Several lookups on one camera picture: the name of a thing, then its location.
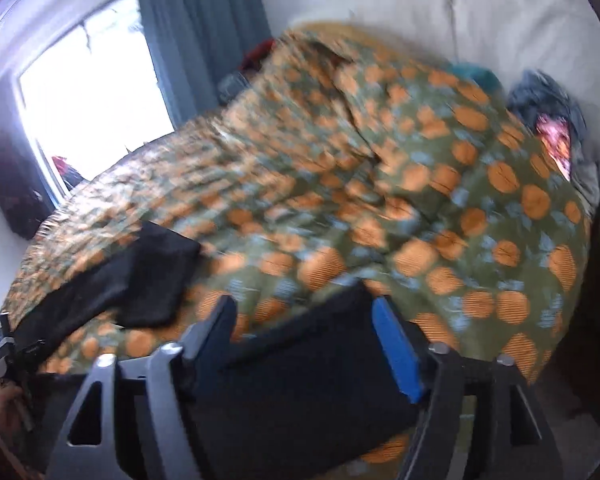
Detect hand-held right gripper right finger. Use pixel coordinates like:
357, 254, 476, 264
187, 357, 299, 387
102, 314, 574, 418
371, 296, 564, 480

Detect white pillow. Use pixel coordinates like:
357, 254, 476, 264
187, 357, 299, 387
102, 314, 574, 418
287, 0, 600, 161

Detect person's left hand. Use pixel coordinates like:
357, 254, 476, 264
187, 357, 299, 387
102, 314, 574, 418
0, 384, 35, 438

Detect dark hanging jacket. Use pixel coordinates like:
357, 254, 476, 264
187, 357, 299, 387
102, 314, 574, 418
0, 122, 57, 241

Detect pile of red and grey clothes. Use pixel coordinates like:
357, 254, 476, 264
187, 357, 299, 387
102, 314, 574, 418
219, 37, 279, 107

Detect blue-grey curtain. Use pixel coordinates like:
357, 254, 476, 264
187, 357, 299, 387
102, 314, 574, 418
132, 0, 274, 132

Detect black pants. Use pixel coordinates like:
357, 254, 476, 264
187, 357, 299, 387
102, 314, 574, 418
10, 221, 431, 480

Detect teal cloth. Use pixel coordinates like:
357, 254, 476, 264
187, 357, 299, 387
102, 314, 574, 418
450, 62, 504, 97

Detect blue-grey clothes heap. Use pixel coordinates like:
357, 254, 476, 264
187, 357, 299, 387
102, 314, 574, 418
506, 67, 600, 211

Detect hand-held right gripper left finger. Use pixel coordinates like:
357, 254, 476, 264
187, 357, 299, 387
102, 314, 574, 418
45, 295, 237, 480

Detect pumpkin print blanket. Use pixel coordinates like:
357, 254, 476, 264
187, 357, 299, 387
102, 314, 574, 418
0, 20, 595, 466

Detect red floral cloth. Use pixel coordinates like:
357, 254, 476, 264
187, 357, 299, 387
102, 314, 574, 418
534, 114, 574, 182

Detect bright window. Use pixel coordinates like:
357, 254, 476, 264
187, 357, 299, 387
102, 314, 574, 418
16, 0, 177, 183

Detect red and blue cloth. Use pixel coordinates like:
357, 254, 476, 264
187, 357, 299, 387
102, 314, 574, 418
51, 155, 87, 192

